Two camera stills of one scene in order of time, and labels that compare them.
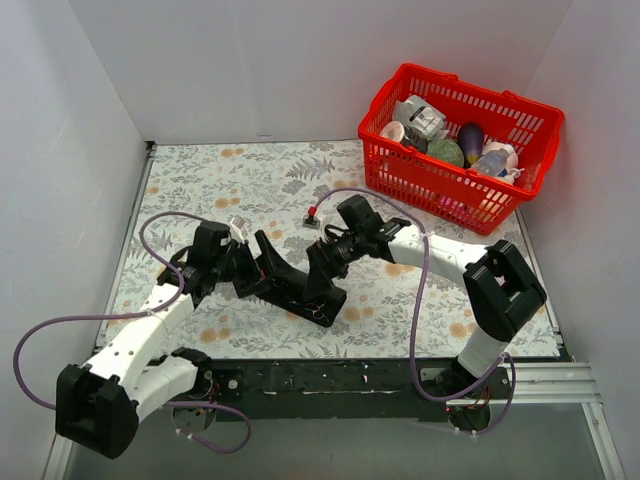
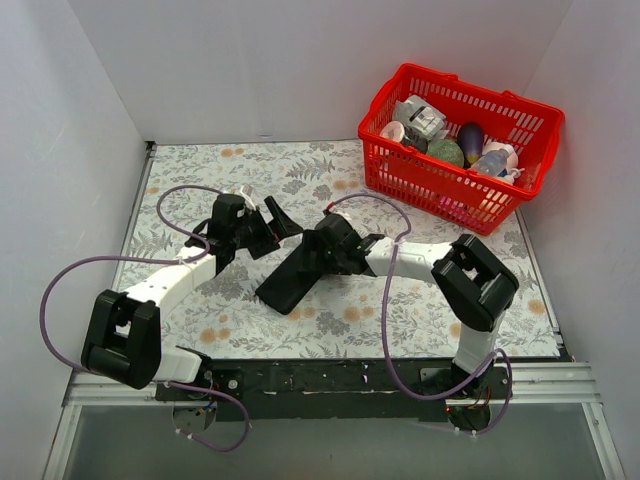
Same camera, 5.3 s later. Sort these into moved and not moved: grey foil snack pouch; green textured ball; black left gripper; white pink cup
Moved: black left gripper
Not moved: green textured ball; white pink cup; grey foil snack pouch
